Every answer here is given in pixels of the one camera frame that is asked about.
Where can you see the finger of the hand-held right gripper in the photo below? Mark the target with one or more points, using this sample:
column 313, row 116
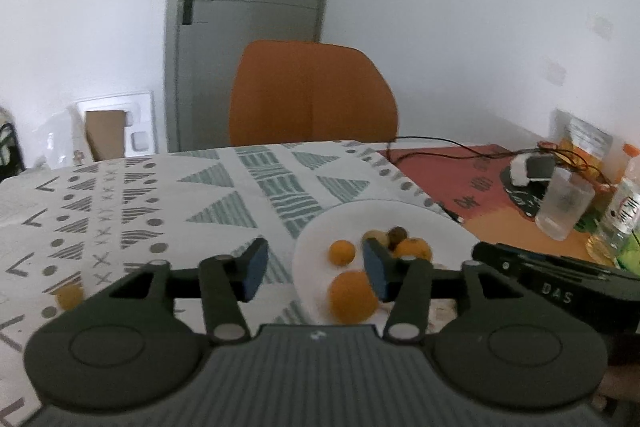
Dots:
column 500, row 257

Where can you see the round green-brown fruit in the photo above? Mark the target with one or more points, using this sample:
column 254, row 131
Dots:
column 375, row 236

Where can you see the cardboard box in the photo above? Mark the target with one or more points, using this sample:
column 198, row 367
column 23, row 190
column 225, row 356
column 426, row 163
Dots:
column 104, row 134

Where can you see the black rack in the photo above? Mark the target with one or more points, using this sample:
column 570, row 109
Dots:
column 10, row 142

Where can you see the white foam packaging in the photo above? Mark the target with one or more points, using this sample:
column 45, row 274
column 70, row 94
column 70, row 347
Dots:
column 140, row 117

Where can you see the patterned white tablecloth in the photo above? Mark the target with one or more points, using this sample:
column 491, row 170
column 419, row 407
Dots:
column 200, row 187

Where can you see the clear bottle orange cap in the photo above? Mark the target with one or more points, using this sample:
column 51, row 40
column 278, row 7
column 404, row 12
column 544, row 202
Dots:
column 622, row 212

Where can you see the orange chair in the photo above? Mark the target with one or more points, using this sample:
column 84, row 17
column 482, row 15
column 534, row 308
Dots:
column 310, row 92

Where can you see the black round mat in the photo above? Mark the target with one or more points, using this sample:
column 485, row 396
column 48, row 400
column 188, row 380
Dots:
column 522, row 199

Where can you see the grey door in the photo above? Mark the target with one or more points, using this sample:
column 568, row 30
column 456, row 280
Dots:
column 250, row 7

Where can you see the round dark brown fruit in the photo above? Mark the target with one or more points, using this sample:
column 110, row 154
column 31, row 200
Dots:
column 397, row 234

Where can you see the red orange table mat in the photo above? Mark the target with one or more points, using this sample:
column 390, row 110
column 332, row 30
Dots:
column 450, row 177

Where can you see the white plate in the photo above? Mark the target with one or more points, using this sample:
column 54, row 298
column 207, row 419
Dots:
column 325, row 227

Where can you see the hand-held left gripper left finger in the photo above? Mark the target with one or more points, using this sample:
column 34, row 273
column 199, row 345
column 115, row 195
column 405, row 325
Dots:
column 255, row 269

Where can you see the person's right forearm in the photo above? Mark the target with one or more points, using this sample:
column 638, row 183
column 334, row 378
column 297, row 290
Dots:
column 625, row 372

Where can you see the small orange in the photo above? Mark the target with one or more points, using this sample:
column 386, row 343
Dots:
column 70, row 296
column 342, row 252

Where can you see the clear glass cup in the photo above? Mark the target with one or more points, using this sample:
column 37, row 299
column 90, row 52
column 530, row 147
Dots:
column 562, row 204

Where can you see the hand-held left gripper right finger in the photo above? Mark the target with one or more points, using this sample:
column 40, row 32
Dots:
column 376, row 272

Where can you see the white black device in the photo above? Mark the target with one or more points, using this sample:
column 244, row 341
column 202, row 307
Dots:
column 525, row 167

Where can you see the large orange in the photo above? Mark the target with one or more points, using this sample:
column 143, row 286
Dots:
column 352, row 297
column 412, row 249

